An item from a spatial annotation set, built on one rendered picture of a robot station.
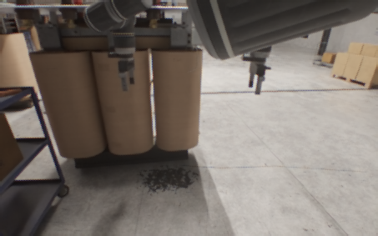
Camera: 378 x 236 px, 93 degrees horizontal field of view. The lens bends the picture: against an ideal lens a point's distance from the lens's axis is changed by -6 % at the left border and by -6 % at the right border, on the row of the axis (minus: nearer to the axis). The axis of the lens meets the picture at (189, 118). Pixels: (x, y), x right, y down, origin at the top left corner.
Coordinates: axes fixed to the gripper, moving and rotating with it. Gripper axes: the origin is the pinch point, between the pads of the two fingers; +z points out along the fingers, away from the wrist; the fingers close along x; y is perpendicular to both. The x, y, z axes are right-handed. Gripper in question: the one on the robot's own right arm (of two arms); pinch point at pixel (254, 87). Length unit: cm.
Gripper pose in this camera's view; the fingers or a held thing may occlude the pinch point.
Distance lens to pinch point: 113.9
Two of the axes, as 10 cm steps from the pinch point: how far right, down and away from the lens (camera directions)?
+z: -0.2, 9.0, 4.4
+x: 0.2, -4.3, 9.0
